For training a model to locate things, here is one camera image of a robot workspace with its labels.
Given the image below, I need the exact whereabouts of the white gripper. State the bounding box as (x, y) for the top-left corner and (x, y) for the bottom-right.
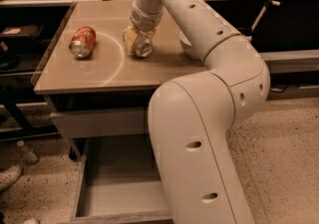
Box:
(123, 1), (163, 55)

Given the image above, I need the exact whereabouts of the silver green 7up can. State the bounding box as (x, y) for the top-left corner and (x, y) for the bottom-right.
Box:
(133, 36), (153, 58)

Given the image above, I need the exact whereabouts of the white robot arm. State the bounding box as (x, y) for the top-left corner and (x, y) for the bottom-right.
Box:
(124, 0), (270, 224)

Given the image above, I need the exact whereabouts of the orange soda can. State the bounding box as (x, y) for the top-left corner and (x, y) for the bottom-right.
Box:
(69, 26), (96, 59)

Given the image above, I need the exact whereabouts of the grey drawer cabinet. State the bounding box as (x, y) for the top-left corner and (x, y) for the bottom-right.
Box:
(30, 0), (213, 224)

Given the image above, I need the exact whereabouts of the top drawer front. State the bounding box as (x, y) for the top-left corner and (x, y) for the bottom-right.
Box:
(51, 108), (148, 139)

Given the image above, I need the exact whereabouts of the open middle drawer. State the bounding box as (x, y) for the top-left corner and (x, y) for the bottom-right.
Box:
(68, 134), (173, 224)

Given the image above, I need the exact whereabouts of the white bowl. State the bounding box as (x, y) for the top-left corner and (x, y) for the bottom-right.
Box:
(179, 31), (198, 60)

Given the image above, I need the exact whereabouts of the white spray tool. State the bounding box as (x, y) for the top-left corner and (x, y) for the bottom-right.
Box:
(246, 0), (281, 42)

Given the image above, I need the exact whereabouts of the plastic bottle on floor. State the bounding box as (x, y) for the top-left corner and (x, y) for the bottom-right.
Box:
(17, 140), (40, 165)

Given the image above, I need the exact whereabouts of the white shoe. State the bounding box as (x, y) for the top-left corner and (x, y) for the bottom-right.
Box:
(0, 165), (22, 191)

